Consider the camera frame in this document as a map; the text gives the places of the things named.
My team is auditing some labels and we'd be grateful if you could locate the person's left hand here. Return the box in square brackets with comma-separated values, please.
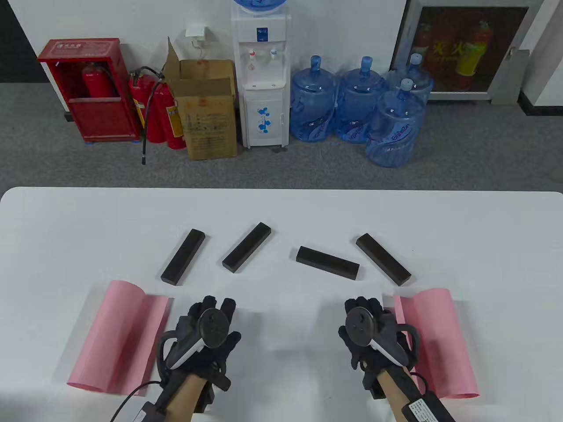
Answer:
[156, 296, 241, 392]

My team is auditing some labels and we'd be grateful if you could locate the person's right hand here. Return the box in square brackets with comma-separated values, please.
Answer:
[338, 297, 418, 398]

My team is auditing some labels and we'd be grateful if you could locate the black and white tracking controller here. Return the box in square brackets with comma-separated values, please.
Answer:
[165, 308, 231, 370]
[344, 306, 407, 365]

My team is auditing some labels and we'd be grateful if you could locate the pink paper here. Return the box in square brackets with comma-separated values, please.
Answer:
[393, 288, 480, 400]
[67, 280, 172, 396]

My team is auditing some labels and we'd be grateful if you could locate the dark wooden bar paperweight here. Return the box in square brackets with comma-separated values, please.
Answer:
[160, 228, 206, 287]
[355, 233, 412, 287]
[296, 246, 360, 280]
[221, 222, 272, 273]

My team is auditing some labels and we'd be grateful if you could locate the person's left forearm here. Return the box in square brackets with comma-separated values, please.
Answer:
[154, 374, 207, 422]

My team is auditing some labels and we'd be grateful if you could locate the black wrist sensor box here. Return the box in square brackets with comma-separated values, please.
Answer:
[402, 391, 456, 422]
[132, 402, 159, 422]

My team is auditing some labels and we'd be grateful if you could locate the blue water jug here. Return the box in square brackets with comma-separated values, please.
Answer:
[386, 53, 435, 106]
[365, 78, 427, 168]
[333, 56, 388, 144]
[289, 55, 339, 142]

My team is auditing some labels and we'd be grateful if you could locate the open cardboard box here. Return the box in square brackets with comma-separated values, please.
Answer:
[164, 37, 239, 161]

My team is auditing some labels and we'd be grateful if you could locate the red fire extinguisher yellow label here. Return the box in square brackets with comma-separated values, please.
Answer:
[152, 81, 187, 150]

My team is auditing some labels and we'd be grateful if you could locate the red fire extinguisher cabinet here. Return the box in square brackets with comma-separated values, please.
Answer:
[37, 38, 142, 143]

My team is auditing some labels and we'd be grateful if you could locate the white water dispenser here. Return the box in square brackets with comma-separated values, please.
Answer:
[231, 8, 292, 149]

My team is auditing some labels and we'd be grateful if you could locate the grey glass-door fire cabinet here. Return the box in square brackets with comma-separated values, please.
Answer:
[389, 0, 544, 105]

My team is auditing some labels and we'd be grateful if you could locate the red extinguisher inside red cabinet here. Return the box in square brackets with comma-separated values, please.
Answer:
[81, 62, 119, 98]

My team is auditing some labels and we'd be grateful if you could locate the red extinguisher behind glass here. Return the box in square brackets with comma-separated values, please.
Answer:
[457, 21, 492, 77]
[413, 22, 434, 66]

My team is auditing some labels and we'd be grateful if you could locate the blue bottle on dispenser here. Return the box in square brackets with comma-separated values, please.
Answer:
[232, 0, 289, 14]

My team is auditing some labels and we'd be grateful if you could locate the red fire extinguisher with hose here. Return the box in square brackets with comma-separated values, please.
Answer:
[128, 66, 168, 165]

